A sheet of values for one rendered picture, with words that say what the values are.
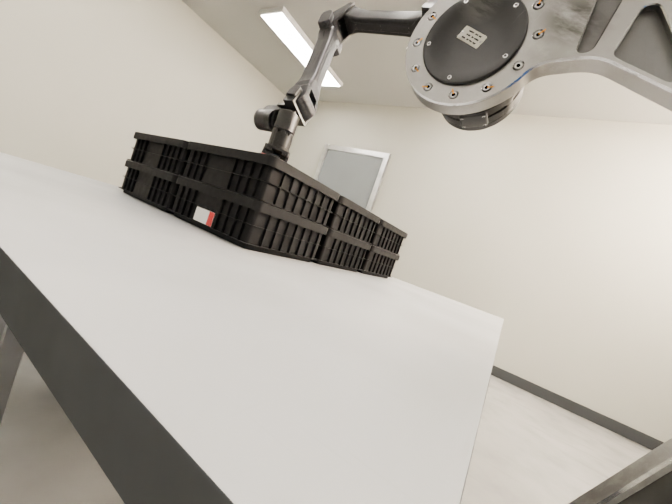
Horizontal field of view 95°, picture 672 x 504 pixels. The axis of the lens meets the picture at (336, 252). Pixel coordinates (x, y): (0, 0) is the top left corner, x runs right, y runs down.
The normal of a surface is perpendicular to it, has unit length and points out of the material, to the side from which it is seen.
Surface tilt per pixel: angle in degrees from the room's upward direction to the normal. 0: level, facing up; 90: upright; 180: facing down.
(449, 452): 0
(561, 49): 90
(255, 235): 90
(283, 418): 0
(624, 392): 90
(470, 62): 90
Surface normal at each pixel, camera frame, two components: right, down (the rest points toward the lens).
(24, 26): 0.81, 0.30
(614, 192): -0.48, -0.14
